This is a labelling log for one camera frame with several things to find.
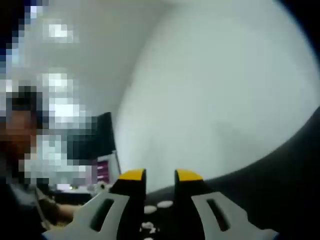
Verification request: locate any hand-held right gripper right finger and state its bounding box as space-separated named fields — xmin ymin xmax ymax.
xmin=174 ymin=168 xmax=280 ymax=240

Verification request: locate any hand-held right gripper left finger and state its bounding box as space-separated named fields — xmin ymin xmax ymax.
xmin=41 ymin=168 xmax=147 ymax=240

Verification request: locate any purple lit screen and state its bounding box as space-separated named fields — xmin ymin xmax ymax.
xmin=97 ymin=159 xmax=111 ymax=183

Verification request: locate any black monitor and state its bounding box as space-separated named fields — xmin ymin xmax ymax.
xmin=96 ymin=111 xmax=117 ymax=161

